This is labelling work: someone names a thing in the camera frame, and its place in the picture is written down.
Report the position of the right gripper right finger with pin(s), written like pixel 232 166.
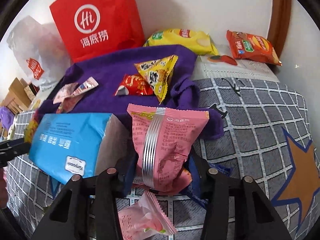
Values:
pixel 197 167

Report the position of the blue tissue pack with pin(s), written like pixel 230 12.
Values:
pixel 80 143

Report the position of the pink peach candy packet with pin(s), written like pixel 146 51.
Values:
pixel 144 219

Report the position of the brown wooden door frame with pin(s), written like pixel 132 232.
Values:
pixel 279 24

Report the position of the blue small candy packet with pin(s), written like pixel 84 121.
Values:
pixel 225 170

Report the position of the wooden furniture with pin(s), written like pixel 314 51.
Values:
pixel 16 99

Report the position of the orange chips bag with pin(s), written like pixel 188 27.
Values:
pixel 252 47

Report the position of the red paper shopping bag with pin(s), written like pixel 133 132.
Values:
pixel 91 28

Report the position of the yellow triangular snack packet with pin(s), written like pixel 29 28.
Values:
pixel 158 74

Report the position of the white plastic Miniso bag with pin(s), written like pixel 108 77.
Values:
pixel 40 53

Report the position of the pink yellow snack bag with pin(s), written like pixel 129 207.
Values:
pixel 30 131

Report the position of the pink white candy packet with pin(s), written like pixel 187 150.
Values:
pixel 70 102

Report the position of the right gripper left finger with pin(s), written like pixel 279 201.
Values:
pixel 126 168

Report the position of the grey checkered tablecloth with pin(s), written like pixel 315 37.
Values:
pixel 253 145

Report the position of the person's left hand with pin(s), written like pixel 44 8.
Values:
pixel 3 190

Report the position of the pale pink pastry packet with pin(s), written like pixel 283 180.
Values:
pixel 65 92

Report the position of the pink Haidilao snack packet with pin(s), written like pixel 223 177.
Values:
pixel 163 138

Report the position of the purple towel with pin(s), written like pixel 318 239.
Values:
pixel 108 70

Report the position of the yellow chips bag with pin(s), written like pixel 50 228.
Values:
pixel 197 41

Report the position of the brown patterned box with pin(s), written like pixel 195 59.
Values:
pixel 31 91

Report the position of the red small snack packet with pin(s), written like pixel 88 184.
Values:
pixel 133 85

